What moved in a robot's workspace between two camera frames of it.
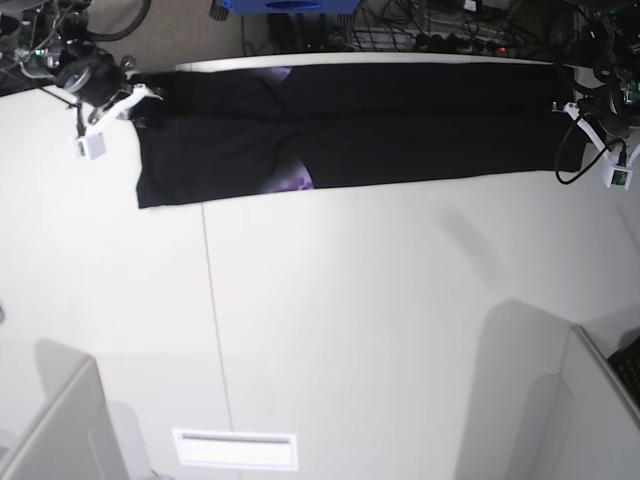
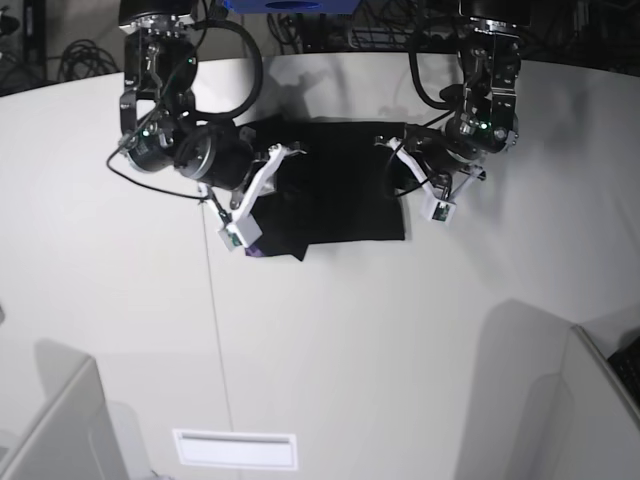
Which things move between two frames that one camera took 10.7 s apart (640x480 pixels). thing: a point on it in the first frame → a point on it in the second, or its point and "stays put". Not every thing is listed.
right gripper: (610, 108) → (439, 158)
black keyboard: (626, 362) stays put
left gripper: (98, 77) → (220, 157)
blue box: (293, 6) stays put
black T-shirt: (205, 134) → (347, 186)
